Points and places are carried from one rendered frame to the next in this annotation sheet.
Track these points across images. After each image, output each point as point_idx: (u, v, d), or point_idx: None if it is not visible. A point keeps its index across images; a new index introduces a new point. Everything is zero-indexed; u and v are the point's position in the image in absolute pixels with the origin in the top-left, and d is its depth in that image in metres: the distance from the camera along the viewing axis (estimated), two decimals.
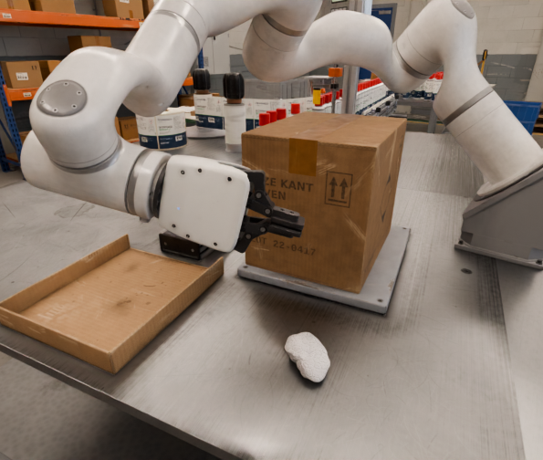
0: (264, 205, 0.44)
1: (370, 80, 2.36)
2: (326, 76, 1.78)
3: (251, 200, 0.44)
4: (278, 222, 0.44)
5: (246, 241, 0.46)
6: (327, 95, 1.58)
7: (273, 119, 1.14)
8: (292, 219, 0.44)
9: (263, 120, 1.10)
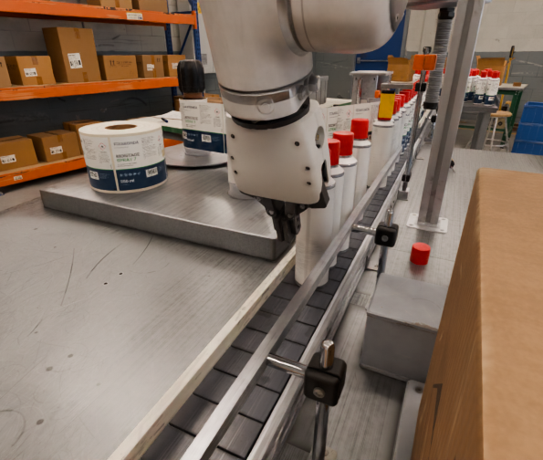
0: None
1: None
2: (381, 71, 1.17)
3: None
4: None
5: None
6: (393, 101, 0.97)
7: (333, 158, 0.53)
8: None
9: None
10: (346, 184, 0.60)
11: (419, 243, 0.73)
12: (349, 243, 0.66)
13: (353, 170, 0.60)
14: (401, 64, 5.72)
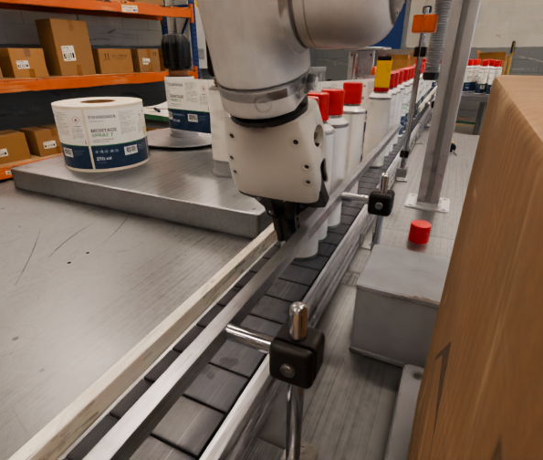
0: None
1: (423, 63, 1.68)
2: None
3: None
4: None
5: None
6: (391, 74, 0.90)
7: (321, 112, 0.47)
8: None
9: None
10: (336, 149, 0.53)
11: (418, 220, 0.66)
12: (339, 217, 0.59)
13: (344, 131, 0.53)
14: (400, 59, 5.65)
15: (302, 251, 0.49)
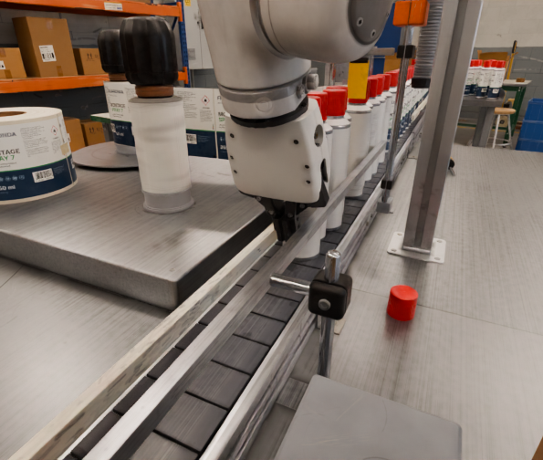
0: None
1: None
2: None
3: None
4: None
5: None
6: (371, 79, 0.71)
7: (322, 111, 0.47)
8: None
9: None
10: None
11: (401, 286, 0.47)
12: (337, 222, 0.58)
13: (339, 133, 0.52)
14: (398, 59, 5.46)
15: (302, 251, 0.49)
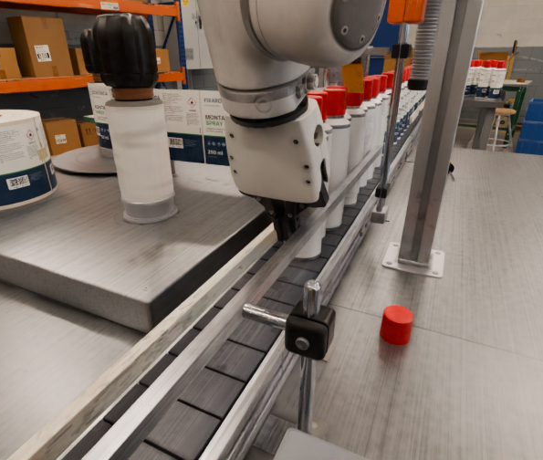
0: None
1: None
2: None
3: None
4: None
5: None
6: (366, 81, 0.67)
7: (324, 111, 0.47)
8: None
9: None
10: None
11: (394, 307, 0.44)
12: (335, 222, 0.58)
13: (336, 133, 0.51)
14: None
15: (302, 251, 0.49)
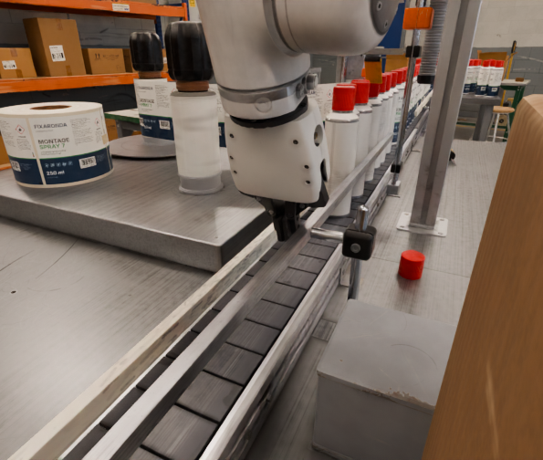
0: None
1: (421, 64, 1.57)
2: None
3: None
4: None
5: None
6: (381, 77, 0.80)
7: None
8: None
9: (340, 100, 0.55)
10: None
11: (410, 251, 0.56)
12: (358, 191, 0.70)
13: (360, 118, 0.64)
14: (399, 59, 5.55)
15: (336, 210, 0.62)
